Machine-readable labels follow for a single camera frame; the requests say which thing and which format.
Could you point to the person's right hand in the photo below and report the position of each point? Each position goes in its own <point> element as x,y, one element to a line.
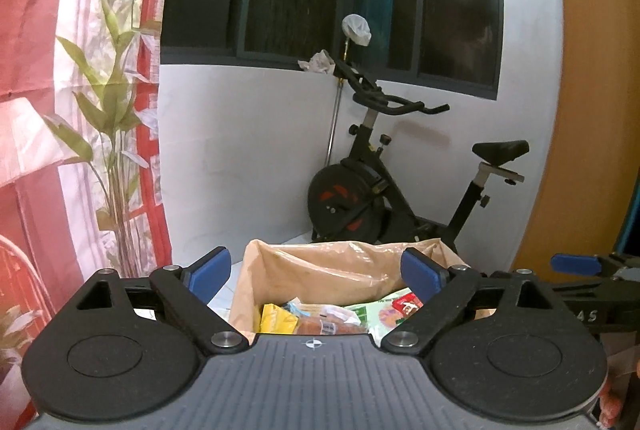
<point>617,390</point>

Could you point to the white rag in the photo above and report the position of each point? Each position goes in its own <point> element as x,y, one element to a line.
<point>316,62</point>

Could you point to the clear plastic bag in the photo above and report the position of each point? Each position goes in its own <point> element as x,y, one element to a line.
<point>356,29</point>

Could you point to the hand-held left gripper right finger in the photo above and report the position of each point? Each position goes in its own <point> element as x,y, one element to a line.
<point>420,275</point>

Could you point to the yellow snack packet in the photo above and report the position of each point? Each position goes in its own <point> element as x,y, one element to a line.
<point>277,320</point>

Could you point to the printed plant curtain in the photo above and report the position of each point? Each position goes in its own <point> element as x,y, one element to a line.
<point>50,60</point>

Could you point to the small red snack packet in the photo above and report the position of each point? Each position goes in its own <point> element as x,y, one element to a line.
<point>407,306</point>

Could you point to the teal blue panel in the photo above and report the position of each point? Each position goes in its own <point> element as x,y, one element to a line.
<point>631,230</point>

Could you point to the taped cardboard box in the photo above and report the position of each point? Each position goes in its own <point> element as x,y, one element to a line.
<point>320,267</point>

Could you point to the black and blue cookie packet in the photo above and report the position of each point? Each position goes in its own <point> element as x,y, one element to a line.
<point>292,306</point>

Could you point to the wooden door panel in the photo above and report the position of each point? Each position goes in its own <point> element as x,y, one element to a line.
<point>590,85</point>

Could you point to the green snack packet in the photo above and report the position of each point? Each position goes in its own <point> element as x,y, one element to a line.
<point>370,315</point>

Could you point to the metal pole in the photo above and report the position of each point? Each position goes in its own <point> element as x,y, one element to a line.
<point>336,110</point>

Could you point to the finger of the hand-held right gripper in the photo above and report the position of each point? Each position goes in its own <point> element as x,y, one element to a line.
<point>577,263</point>

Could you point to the black exercise bike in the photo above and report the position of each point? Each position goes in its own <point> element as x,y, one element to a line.
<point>345,195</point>

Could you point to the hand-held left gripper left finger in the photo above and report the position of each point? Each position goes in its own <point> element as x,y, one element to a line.
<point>210,275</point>

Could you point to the brown pastry snack packet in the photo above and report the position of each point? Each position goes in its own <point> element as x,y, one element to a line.
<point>320,326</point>

